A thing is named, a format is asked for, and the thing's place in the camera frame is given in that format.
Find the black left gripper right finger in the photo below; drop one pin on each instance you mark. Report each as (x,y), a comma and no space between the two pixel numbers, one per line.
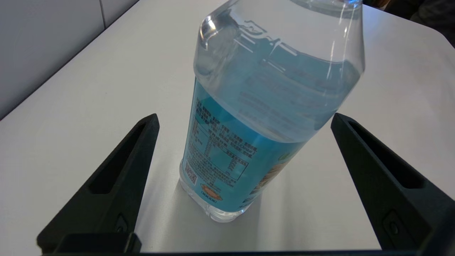
(373,177)

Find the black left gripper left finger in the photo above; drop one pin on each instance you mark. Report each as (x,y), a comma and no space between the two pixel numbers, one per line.
(119,199)

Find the clear bottle with blue label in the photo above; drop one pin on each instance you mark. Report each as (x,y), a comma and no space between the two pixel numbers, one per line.
(249,124)

